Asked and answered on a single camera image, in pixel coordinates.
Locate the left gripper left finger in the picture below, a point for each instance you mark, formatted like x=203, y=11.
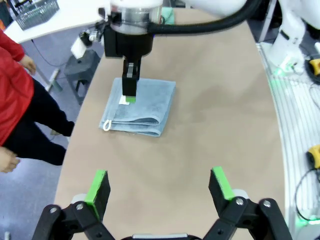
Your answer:
x=97, y=200

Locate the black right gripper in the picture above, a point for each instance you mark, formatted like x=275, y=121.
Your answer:
x=130, y=45

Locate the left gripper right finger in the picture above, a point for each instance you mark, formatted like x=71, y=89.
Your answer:
x=222, y=197

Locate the light blue towel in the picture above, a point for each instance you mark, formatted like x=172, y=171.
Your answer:
x=150, y=105

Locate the green towel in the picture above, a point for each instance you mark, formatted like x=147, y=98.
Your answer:
x=168, y=16

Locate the grey plastic basket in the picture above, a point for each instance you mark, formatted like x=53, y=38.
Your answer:
x=37, y=15

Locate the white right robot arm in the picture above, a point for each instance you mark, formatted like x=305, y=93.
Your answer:
x=135, y=15

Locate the person's left red-sleeved forearm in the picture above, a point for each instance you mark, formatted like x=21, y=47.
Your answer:
x=12, y=47

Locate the person's right hand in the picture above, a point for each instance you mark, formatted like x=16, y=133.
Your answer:
x=7, y=160

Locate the person's left hand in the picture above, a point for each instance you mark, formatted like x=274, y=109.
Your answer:
x=28, y=64

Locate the grey plastic stool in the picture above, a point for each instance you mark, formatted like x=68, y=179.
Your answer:
x=80, y=70

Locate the white table with rounded corners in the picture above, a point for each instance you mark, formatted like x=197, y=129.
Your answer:
x=62, y=22

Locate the yellow black control device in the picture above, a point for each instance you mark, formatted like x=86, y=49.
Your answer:
x=315, y=66
x=314, y=155

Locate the white slotted mounting platform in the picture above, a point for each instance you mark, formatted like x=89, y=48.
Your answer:
x=292, y=120

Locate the person in red jacket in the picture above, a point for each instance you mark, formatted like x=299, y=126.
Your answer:
x=15, y=100

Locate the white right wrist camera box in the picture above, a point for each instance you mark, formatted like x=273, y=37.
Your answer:
x=78, y=48

